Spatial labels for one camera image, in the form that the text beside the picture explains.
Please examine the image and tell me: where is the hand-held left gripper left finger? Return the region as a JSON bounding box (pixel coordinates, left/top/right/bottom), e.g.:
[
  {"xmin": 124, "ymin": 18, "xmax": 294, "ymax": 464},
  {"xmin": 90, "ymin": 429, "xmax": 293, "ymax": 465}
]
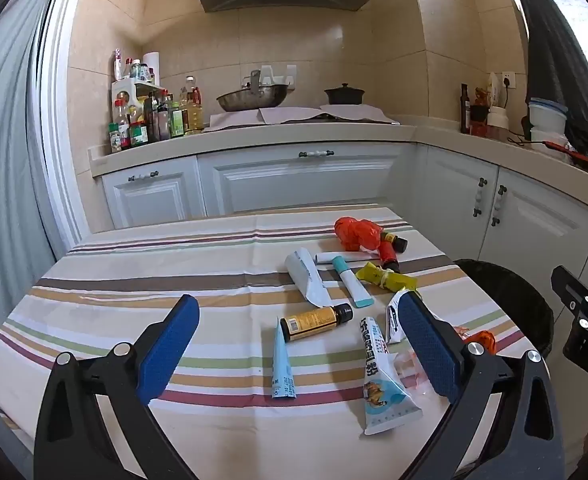
[{"xmin": 34, "ymin": 294, "xmax": 201, "ymax": 480}]

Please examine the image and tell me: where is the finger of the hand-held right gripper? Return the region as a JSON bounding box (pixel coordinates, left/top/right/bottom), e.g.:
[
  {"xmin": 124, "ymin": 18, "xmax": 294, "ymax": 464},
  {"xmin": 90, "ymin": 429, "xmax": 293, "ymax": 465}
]
[{"xmin": 551, "ymin": 265, "xmax": 588, "ymax": 313}]

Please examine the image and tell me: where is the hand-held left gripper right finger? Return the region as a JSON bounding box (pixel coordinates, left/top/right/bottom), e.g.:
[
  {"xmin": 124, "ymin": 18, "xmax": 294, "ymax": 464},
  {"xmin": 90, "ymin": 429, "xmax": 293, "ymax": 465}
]
[{"xmin": 398, "ymin": 291, "xmax": 567, "ymax": 480}]

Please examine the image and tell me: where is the clear plastic wrapper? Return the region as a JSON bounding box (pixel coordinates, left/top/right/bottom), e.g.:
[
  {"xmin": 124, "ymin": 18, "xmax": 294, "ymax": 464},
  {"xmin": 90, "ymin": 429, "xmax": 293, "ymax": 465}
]
[{"xmin": 395, "ymin": 350, "xmax": 442, "ymax": 399}]

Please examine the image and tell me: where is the white printed sachet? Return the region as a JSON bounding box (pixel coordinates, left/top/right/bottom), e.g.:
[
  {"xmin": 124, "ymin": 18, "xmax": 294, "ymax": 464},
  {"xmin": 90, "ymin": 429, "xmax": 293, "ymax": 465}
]
[{"xmin": 385, "ymin": 290, "xmax": 415, "ymax": 345}]

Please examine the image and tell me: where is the orange wrapper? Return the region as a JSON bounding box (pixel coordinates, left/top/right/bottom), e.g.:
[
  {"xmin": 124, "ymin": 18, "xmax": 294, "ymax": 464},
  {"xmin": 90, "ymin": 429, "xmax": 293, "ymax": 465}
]
[{"xmin": 455, "ymin": 326, "xmax": 497, "ymax": 357}]

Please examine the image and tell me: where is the black trash bin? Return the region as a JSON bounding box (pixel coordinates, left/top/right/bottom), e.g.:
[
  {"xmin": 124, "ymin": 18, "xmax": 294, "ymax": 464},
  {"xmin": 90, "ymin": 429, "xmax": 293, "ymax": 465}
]
[{"xmin": 452, "ymin": 258, "xmax": 555, "ymax": 361}]

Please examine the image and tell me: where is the yellow wrapper with string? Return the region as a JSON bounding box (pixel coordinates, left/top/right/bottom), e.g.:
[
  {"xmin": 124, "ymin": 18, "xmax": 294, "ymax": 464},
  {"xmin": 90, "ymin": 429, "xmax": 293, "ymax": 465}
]
[{"xmin": 356, "ymin": 262, "xmax": 418, "ymax": 292}]

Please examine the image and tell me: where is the red label dark bottle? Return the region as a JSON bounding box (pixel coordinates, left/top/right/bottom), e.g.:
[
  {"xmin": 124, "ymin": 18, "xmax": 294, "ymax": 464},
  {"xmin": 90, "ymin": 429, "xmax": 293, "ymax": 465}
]
[{"xmin": 378, "ymin": 241, "xmax": 399, "ymax": 272}]

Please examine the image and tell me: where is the white tube with teal cap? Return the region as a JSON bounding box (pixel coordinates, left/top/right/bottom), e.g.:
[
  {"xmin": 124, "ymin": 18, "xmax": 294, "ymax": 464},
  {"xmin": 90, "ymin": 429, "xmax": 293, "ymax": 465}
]
[{"xmin": 331, "ymin": 255, "xmax": 373, "ymax": 309}]

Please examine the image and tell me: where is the slim light blue tube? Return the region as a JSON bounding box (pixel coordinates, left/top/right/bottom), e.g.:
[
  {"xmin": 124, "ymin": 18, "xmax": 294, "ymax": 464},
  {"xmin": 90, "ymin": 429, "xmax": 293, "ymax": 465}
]
[{"xmin": 272, "ymin": 317, "xmax": 296, "ymax": 400}]

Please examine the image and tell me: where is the yellow label brown bottle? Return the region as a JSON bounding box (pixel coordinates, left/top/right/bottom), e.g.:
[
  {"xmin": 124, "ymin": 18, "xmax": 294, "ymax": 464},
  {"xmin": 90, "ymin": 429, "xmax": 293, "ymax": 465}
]
[{"xmin": 279, "ymin": 303, "xmax": 354, "ymax": 344}]

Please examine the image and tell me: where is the red plastic bag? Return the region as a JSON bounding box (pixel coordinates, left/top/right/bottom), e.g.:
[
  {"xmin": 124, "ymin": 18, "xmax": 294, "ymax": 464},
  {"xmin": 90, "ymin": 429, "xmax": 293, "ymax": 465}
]
[{"xmin": 335, "ymin": 216, "xmax": 383, "ymax": 252}]

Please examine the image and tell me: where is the large white squeezed tube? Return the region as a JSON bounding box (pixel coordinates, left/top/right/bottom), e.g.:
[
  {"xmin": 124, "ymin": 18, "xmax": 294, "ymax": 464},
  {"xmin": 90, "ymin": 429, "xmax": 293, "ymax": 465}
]
[{"xmin": 284, "ymin": 249, "xmax": 333, "ymax": 309}]

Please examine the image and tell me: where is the white cabinet door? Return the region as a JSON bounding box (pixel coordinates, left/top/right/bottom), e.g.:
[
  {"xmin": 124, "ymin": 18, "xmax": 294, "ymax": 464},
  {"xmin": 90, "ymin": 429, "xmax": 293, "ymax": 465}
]
[
  {"xmin": 101, "ymin": 155, "xmax": 207, "ymax": 231},
  {"xmin": 478, "ymin": 167, "xmax": 588, "ymax": 322},
  {"xmin": 418, "ymin": 145, "xmax": 500, "ymax": 261},
  {"xmin": 197, "ymin": 142, "xmax": 417, "ymax": 217}
]

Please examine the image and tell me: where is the striped tablecloth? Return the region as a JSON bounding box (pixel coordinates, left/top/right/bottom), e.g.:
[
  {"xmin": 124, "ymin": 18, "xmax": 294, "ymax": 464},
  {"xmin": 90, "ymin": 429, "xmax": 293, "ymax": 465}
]
[{"xmin": 0, "ymin": 206, "xmax": 549, "ymax": 480}]

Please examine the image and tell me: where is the stacked white bowls blue rim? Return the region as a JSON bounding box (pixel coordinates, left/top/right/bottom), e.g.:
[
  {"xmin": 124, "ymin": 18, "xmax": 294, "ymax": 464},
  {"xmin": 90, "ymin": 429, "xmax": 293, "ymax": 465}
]
[{"xmin": 528, "ymin": 97, "xmax": 570, "ymax": 149}]

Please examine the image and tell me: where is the white jar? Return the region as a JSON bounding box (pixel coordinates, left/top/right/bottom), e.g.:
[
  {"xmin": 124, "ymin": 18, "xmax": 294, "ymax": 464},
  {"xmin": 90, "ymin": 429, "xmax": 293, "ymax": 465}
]
[{"xmin": 487, "ymin": 105, "xmax": 511, "ymax": 141}]

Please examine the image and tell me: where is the dark hanging cloth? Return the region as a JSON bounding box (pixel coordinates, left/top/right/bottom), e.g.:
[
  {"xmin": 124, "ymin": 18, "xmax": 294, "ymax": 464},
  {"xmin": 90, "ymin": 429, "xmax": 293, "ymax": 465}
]
[{"xmin": 508, "ymin": 0, "xmax": 588, "ymax": 155}]

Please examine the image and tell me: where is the tall dark glass bottle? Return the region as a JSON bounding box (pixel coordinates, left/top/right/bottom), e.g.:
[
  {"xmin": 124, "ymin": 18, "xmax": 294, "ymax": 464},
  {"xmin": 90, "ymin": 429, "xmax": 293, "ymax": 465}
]
[{"xmin": 459, "ymin": 83, "xmax": 472, "ymax": 135}]

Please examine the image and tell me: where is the group of condiment bottles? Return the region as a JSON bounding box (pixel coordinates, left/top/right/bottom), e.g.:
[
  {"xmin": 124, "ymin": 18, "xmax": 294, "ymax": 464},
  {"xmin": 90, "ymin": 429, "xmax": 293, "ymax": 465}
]
[{"xmin": 107, "ymin": 49, "xmax": 185, "ymax": 154}]

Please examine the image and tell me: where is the beige stone countertop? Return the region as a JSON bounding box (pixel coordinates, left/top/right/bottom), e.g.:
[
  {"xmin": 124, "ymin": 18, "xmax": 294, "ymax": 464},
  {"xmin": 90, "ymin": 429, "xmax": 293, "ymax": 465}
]
[{"xmin": 87, "ymin": 114, "xmax": 588, "ymax": 221}]

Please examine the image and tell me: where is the white stove cover sheet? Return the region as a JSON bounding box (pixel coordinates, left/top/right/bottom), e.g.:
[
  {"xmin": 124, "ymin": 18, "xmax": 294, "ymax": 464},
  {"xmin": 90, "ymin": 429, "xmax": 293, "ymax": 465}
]
[
  {"xmin": 209, "ymin": 107, "xmax": 295, "ymax": 129},
  {"xmin": 259, "ymin": 103, "xmax": 401, "ymax": 125}
]

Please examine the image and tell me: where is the yellow cooking oil bottle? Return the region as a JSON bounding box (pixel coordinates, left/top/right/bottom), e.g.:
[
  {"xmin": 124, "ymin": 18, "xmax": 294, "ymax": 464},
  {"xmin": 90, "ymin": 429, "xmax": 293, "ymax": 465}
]
[{"xmin": 182, "ymin": 75, "xmax": 205, "ymax": 134}]

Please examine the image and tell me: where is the grey curtain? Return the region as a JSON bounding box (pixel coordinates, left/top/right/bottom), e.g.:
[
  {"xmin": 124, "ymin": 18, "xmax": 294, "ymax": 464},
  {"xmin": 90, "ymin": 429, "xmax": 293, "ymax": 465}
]
[{"xmin": 0, "ymin": 0, "xmax": 58, "ymax": 411}]

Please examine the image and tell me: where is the steel wok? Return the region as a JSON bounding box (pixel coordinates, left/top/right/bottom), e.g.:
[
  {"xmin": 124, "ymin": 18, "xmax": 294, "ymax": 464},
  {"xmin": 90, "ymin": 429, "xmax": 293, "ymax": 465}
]
[{"xmin": 216, "ymin": 70, "xmax": 290, "ymax": 113}]

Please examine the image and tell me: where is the black pot with lid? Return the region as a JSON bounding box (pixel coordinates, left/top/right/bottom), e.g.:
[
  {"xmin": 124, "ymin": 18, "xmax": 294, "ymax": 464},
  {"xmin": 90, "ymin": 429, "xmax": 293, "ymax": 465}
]
[{"xmin": 323, "ymin": 83, "xmax": 367, "ymax": 106}]

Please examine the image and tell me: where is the white spice shelf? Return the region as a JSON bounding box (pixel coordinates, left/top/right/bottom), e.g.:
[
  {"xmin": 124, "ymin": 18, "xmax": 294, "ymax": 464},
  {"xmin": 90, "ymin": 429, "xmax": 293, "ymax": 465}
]
[{"xmin": 111, "ymin": 79, "xmax": 169, "ymax": 126}]

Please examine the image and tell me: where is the paper towel roll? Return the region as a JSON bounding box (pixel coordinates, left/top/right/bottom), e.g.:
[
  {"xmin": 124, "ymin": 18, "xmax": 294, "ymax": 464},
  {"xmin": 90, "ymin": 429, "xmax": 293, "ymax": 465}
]
[{"xmin": 142, "ymin": 51, "xmax": 161, "ymax": 84}]

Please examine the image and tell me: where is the red handled tool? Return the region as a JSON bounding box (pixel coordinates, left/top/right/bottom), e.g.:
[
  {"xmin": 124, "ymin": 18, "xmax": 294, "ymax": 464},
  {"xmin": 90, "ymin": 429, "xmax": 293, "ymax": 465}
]
[{"xmin": 543, "ymin": 140, "xmax": 588, "ymax": 161}]

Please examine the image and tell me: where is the black power cable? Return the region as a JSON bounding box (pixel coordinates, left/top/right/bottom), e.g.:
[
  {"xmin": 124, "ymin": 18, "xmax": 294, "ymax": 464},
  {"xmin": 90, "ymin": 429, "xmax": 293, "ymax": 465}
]
[{"xmin": 506, "ymin": 85, "xmax": 532, "ymax": 144}]

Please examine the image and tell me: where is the white door frame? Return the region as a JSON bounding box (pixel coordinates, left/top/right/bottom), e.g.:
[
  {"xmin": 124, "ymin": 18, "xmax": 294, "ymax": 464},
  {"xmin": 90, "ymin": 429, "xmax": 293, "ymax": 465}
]
[{"xmin": 38, "ymin": 0, "xmax": 93, "ymax": 249}]

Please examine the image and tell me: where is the white wall hook rack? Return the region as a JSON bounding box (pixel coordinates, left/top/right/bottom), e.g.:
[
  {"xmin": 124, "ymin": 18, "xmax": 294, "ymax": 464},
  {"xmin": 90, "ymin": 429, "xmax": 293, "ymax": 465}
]
[{"xmin": 243, "ymin": 64, "xmax": 297, "ymax": 89}]

